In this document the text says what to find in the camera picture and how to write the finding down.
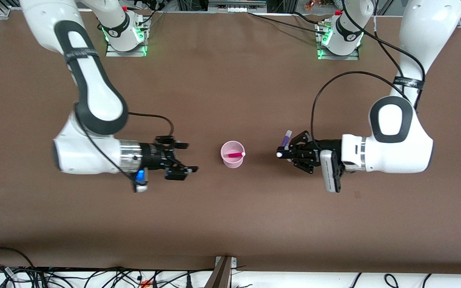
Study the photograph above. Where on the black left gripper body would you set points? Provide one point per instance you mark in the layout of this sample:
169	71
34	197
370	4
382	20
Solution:
323	146

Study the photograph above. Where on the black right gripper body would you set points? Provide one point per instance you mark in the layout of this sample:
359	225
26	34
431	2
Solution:
151	155

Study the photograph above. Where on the purple highlighter pen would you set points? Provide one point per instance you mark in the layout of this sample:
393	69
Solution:
285	139

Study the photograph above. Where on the pink highlighter pen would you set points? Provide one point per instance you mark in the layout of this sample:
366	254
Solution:
236	154

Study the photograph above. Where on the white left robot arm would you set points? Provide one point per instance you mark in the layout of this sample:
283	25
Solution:
394	120

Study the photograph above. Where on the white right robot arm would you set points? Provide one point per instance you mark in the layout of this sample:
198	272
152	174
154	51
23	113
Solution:
90	84

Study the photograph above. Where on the pink plastic pen holder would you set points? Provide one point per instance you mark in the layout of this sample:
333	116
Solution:
232	155

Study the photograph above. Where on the aluminium strut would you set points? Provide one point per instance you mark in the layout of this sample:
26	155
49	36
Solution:
219	276

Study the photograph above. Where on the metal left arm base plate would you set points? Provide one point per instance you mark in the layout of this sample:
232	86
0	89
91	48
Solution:
338	56

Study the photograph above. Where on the metal strut bracket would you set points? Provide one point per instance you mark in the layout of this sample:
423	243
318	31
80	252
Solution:
233	262

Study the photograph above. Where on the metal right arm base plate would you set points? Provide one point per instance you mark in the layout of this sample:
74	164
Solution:
126	52

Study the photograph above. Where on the grey network switch box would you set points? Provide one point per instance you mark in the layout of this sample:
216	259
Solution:
236	4

